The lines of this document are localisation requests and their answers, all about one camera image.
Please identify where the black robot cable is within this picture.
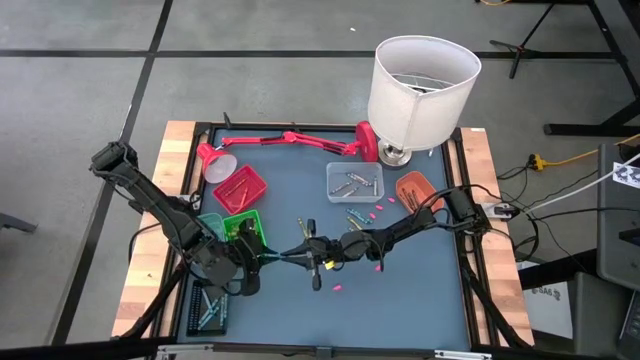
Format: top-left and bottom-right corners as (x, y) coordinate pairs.
(412, 183), (495, 221)

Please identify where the grey box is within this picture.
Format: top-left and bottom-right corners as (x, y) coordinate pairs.
(572, 272), (640, 360)

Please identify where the black table frame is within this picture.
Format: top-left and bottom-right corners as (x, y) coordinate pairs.
(112, 119), (535, 360)

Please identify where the white cable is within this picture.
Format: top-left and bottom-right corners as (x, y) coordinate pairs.
(524, 152), (640, 215)

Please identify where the white shade table lamp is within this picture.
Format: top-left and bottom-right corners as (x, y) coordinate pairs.
(367, 34), (483, 169)

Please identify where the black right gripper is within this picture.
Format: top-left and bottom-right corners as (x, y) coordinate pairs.
(281, 218), (351, 293)

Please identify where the clear plastic bin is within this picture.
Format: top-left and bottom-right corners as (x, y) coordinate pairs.
(325, 161), (386, 205)

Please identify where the teal plastic basket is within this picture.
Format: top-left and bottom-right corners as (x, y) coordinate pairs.
(197, 212), (227, 242)

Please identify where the red plastic basket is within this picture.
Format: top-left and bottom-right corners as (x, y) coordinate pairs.
(212, 164), (269, 216)

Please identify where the yellow extension cord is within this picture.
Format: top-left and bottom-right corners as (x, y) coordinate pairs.
(528, 133), (640, 172)

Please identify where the silver bracket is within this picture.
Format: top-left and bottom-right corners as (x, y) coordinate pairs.
(433, 349), (494, 360)
(155, 343), (215, 360)

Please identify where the white printed sheet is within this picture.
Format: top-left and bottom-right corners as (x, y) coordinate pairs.
(612, 161), (640, 190)

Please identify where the black plastic basket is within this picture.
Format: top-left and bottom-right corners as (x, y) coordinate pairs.
(186, 278), (231, 337)

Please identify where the red horizontal bar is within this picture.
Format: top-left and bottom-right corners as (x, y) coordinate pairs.
(219, 130), (362, 157)

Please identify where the grey power adapter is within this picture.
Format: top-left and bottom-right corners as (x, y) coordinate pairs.
(492, 202), (522, 220)

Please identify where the orange plastic bin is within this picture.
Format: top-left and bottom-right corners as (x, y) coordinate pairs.
(394, 170), (445, 216)

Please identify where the green plastic basket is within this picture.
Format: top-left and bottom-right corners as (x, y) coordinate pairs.
(222, 208), (269, 251)

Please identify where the red round object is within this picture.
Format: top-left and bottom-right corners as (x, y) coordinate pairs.
(355, 120), (380, 163)

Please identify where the grey floor object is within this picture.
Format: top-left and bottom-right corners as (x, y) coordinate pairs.
(0, 212), (39, 235)

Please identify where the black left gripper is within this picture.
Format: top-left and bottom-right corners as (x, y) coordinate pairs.
(207, 218), (280, 297)

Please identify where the black floor cable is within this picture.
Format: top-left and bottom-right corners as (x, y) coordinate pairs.
(127, 222), (166, 264)
(524, 169), (601, 211)
(529, 205), (640, 222)

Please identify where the wooden table plank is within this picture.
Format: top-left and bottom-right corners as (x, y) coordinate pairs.
(112, 120), (197, 339)
(458, 127), (535, 347)

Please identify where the grey cabinet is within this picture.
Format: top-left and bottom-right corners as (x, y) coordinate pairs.
(596, 143), (640, 292)

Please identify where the black desk frame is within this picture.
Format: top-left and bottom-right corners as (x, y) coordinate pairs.
(543, 0), (640, 137)

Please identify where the thin black stand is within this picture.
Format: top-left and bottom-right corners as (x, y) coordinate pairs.
(488, 0), (559, 80)

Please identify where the white cardboard box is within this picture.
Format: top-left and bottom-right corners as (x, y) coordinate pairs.
(519, 279), (575, 341)

